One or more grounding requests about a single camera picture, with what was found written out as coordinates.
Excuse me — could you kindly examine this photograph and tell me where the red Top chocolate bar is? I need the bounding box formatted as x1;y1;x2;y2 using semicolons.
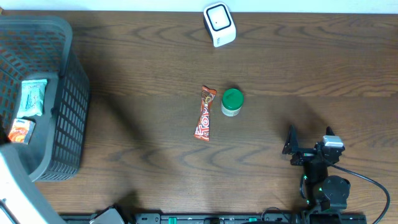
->
194;86;217;141

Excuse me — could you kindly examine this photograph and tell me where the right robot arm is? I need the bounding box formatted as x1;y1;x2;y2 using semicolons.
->
282;126;351;223

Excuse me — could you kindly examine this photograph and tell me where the white barcode scanner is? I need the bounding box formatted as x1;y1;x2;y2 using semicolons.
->
203;2;236;48

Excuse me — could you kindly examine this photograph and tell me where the grey plastic mesh basket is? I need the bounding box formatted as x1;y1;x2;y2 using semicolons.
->
1;16;90;182

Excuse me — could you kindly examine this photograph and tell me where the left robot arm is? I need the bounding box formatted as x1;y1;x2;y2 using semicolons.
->
1;118;65;224

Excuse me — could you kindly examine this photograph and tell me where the orange tissue packet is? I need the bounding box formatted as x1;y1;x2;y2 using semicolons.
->
8;118;35;144

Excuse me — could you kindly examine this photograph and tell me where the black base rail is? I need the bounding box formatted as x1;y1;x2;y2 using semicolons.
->
58;212;368;224

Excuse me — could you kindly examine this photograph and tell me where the green lid jar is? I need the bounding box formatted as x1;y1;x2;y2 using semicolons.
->
221;88;244;117

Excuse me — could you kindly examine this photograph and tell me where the teal snack packet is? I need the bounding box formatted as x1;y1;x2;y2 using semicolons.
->
17;79;47;118

